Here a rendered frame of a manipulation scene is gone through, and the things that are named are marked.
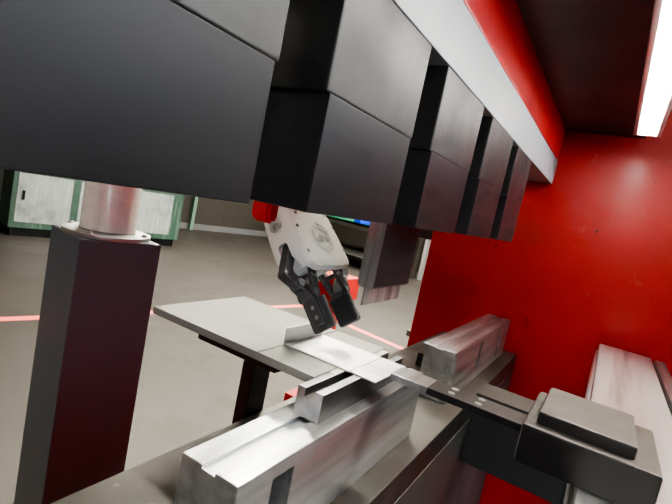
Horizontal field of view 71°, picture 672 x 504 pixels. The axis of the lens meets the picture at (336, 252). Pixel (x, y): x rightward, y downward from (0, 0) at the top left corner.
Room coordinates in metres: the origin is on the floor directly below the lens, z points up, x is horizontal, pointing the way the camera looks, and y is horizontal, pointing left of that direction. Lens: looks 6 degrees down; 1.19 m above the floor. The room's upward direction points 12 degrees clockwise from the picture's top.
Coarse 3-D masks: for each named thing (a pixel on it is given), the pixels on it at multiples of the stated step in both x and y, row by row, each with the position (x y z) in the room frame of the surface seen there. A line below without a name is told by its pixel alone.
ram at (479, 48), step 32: (416, 0) 0.40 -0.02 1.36; (448, 0) 0.46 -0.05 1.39; (480, 0) 0.53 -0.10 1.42; (512, 0) 0.63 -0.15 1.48; (448, 32) 0.47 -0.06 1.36; (480, 32) 0.55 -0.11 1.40; (512, 32) 0.66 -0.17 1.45; (448, 64) 0.49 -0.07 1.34; (480, 64) 0.57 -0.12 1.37; (512, 64) 0.69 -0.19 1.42; (480, 96) 0.59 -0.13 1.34; (512, 96) 0.73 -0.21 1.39; (544, 96) 0.93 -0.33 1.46; (512, 128) 0.77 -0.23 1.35; (544, 128) 1.00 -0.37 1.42; (544, 160) 1.09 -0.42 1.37
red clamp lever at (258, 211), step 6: (258, 204) 0.45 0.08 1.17; (264, 204) 0.44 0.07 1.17; (270, 204) 0.44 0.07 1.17; (252, 210) 0.45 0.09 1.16; (258, 210) 0.45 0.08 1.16; (264, 210) 0.44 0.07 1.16; (270, 210) 0.44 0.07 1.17; (276, 210) 0.45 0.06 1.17; (258, 216) 0.45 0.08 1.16; (264, 216) 0.44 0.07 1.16; (270, 216) 0.44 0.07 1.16; (276, 216) 0.45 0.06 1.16; (270, 222) 0.45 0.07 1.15
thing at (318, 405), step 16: (304, 384) 0.46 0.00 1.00; (320, 384) 0.47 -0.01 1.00; (336, 384) 0.47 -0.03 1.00; (352, 384) 0.49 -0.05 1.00; (368, 384) 0.53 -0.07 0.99; (384, 384) 0.57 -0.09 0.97; (304, 400) 0.45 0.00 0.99; (320, 400) 0.44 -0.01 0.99; (336, 400) 0.47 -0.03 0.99; (352, 400) 0.50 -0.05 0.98; (304, 416) 0.45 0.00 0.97; (320, 416) 0.44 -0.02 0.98
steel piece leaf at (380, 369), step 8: (376, 360) 0.57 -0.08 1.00; (384, 360) 0.58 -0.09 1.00; (360, 368) 0.53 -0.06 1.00; (368, 368) 0.54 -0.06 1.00; (376, 368) 0.54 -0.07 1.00; (384, 368) 0.55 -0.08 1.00; (392, 368) 0.55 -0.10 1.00; (360, 376) 0.51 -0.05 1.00; (368, 376) 0.51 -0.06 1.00; (376, 376) 0.52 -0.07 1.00; (384, 376) 0.52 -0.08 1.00
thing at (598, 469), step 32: (416, 384) 0.51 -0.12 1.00; (512, 416) 0.47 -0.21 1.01; (544, 416) 0.42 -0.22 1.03; (576, 416) 0.43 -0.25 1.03; (608, 416) 0.45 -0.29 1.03; (544, 448) 0.41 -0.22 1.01; (576, 448) 0.39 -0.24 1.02; (608, 448) 0.39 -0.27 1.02; (640, 448) 0.41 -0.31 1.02; (576, 480) 0.39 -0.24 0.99; (608, 480) 0.38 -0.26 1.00; (640, 480) 0.37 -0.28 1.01
